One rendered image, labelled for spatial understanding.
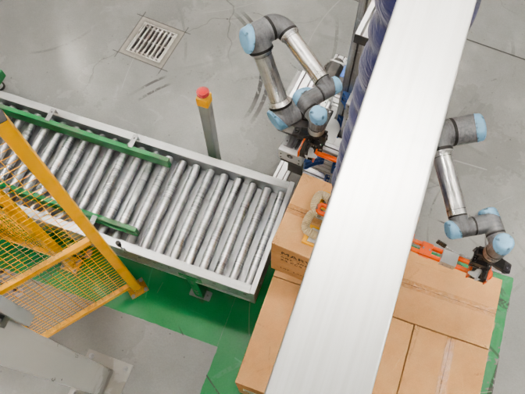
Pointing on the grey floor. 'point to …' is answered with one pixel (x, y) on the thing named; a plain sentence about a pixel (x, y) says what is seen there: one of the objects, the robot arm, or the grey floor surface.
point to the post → (208, 126)
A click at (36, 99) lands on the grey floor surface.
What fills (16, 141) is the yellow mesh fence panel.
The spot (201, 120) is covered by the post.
